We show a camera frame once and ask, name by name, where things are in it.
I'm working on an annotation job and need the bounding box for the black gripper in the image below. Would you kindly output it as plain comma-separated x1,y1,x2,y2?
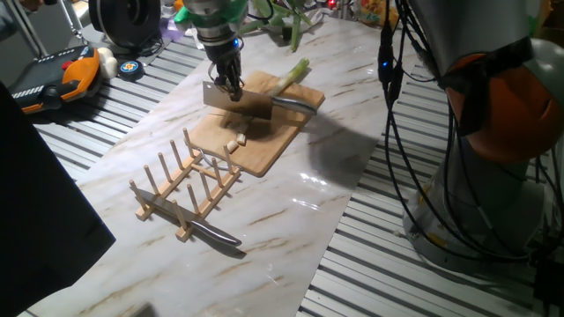
204,38,245,103

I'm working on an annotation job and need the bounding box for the steel cleaver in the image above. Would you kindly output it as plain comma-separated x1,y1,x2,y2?
202,80,318,122

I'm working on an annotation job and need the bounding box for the bag of green scallions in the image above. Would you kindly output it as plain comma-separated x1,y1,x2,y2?
240,0,318,53

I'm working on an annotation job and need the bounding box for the purple plastic piece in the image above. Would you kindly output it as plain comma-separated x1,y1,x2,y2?
159,16,195,43

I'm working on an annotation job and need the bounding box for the wooden cutting board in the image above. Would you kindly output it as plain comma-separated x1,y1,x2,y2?
189,70,326,178

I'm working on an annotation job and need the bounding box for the black round spool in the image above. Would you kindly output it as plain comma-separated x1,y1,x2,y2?
87,0,162,49

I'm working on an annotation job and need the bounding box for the white rounded object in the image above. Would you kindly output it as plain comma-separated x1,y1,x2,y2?
96,47,119,80

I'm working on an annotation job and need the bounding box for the wooden peg knife rack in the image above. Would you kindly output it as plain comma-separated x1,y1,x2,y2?
129,128,241,243

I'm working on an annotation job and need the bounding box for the pointed steel kitchen knife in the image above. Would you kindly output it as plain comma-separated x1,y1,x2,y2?
138,188,242,247

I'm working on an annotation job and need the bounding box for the yellow snack bag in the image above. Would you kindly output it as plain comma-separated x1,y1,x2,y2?
359,0,400,28

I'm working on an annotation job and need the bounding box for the white marble pattern mat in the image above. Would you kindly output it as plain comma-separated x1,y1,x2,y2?
17,17,396,317

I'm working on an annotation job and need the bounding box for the black orange teach pendant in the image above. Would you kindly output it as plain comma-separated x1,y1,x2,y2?
8,43,105,115

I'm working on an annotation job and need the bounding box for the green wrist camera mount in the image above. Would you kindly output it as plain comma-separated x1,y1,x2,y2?
174,0,250,26

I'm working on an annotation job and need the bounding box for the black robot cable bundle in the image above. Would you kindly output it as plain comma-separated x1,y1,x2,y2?
376,0,564,265

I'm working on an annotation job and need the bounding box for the upright aluminium post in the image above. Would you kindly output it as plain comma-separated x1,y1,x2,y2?
4,0,49,58

